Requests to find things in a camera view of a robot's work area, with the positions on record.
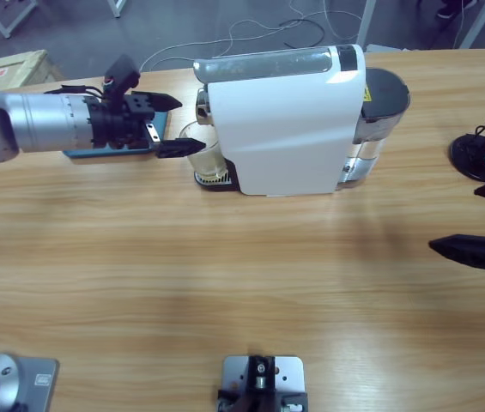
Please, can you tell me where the black desk lamp base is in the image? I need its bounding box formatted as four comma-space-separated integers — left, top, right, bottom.
448, 85, 485, 184

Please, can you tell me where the white metal table leg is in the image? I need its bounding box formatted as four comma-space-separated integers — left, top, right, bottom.
355, 0, 376, 49
458, 0, 485, 51

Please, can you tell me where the thin white floor cable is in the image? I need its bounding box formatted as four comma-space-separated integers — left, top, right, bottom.
322, 0, 363, 40
138, 0, 324, 74

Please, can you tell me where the wooden crate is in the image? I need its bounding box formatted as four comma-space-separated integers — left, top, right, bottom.
0, 49, 66, 90

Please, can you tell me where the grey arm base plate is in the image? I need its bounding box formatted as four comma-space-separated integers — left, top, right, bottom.
0, 351, 61, 412

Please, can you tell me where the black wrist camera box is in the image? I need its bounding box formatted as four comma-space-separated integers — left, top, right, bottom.
103, 53, 142, 108

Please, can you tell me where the centre metal mount plate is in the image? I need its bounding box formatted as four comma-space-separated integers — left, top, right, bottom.
215, 354, 310, 412

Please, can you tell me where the teal plastic tray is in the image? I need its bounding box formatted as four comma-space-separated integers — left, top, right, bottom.
62, 109, 171, 161

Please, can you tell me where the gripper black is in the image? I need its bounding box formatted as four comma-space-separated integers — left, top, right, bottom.
85, 90, 206, 161

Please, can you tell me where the white capsule coffee machine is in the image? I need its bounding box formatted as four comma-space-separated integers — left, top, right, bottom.
192, 42, 411, 199

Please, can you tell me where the black white sneaker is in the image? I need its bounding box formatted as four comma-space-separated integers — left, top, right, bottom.
436, 0, 479, 18

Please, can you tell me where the black floor cable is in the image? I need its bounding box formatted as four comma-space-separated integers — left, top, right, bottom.
281, 18, 327, 49

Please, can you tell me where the clear drinking glass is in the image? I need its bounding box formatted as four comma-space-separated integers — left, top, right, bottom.
179, 119, 226, 181

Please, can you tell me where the white metal table frame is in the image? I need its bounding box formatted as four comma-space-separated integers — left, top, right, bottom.
0, 0, 39, 39
106, 0, 130, 19

